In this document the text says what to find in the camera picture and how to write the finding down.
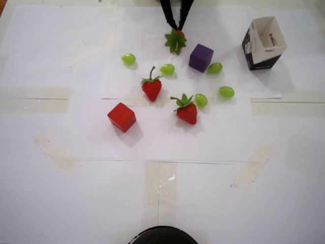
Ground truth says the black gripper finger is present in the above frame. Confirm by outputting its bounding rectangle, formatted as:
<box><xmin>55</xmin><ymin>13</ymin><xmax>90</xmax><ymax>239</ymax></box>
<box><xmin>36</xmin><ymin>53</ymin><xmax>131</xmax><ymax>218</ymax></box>
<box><xmin>159</xmin><ymin>0</ymin><xmax>178</xmax><ymax>29</ymax></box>
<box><xmin>178</xmin><ymin>0</ymin><xmax>195</xmax><ymax>30</ymax></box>

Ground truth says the red plastic strawberry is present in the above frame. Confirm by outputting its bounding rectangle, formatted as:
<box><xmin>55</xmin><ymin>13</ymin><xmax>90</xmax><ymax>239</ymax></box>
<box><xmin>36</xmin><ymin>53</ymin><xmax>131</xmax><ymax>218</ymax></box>
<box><xmin>164</xmin><ymin>27</ymin><xmax>188</xmax><ymax>55</ymax></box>
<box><xmin>170</xmin><ymin>93</ymin><xmax>198</xmax><ymax>125</ymax></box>
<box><xmin>140</xmin><ymin>66</ymin><xmax>163</xmax><ymax>103</ymax></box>

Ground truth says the white and black cardboard box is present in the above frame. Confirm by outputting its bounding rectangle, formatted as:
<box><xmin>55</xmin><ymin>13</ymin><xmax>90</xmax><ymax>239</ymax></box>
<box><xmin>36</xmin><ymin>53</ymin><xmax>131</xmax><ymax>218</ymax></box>
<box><xmin>241</xmin><ymin>16</ymin><xmax>288</xmax><ymax>71</ymax></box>

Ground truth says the purple wooden cube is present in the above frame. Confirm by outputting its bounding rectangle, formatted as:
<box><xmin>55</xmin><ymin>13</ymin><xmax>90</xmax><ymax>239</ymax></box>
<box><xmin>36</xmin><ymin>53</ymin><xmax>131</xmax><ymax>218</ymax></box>
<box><xmin>188</xmin><ymin>43</ymin><xmax>214</xmax><ymax>74</ymax></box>

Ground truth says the green plastic grape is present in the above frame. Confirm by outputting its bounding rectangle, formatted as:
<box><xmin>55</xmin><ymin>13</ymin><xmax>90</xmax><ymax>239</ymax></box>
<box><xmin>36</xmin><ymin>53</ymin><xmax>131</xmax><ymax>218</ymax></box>
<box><xmin>159</xmin><ymin>63</ymin><xmax>176</xmax><ymax>76</ymax></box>
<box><xmin>218</xmin><ymin>86</ymin><xmax>235</xmax><ymax>99</ymax></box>
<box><xmin>121</xmin><ymin>53</ymin><xmax>137</xmax><ymax>65</ymax></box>
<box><xmin>194</xmin><ymin>93</ymin><xmax>208</xmax><ymax>107</ymax></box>
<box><xmin>207</xmin><ymin>62</ymin><xmax>223</xmax><ymax>74</ymax></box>

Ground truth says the red wooden cube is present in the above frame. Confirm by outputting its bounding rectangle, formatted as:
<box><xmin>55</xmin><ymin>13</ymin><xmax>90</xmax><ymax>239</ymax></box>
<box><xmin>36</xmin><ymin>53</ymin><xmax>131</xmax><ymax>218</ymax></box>
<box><xmin>107</xmin><ymin>102</ymin><xmax>137</xmax><ymax>133</ymax></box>

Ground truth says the beige masking tape strip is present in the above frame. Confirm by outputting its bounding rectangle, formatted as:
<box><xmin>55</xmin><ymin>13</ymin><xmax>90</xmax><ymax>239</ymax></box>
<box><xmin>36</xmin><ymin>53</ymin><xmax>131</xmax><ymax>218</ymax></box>
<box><xmin>145</xmin><ymin>162</ymin><xmax>178</xmax><ymax>228</ymax></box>
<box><xmin>0</xmin><ymin>87</ymin><xmax>71</xmax><ymax>114</ymax></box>
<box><xmin>250</xmin><ymin>91</ymin><xmax>325</xmax><ymax>117</ymax></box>
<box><xmin>34</xmin><ymin>132</ymin><xmax>81</xmax><ymax>177</ymax></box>
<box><xmin>232</xmin><ymin>144</ymin><xmax>274</xmax><ymax>188</ymax></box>

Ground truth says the black round object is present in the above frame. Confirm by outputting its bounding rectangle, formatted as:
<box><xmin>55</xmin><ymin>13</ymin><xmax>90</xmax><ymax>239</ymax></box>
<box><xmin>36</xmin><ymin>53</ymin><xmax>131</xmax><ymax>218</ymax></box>
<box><xmin>128</xmin><ymin>225</ymin><xmax>199</xmax><ymax>244</ymax></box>

